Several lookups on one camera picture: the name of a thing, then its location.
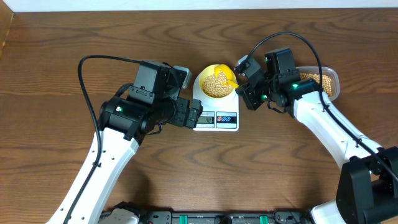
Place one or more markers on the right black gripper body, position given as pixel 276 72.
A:
pixel 262 92

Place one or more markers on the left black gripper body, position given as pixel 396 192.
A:
pixel 179 117

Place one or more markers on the yellow measuring scoop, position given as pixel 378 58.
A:
pixel 227 75

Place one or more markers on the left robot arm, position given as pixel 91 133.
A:
pixel 124 121

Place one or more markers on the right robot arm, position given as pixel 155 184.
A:
pixel 367 188

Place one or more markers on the white digital kitchen scale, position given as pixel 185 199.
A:
pixel 219 114

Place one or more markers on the pale yellow bowl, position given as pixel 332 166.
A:
pixel 211 85

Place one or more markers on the clear plastic soybean container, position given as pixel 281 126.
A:
pixel 330 80

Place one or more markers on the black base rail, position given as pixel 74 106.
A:
pixel 127 212

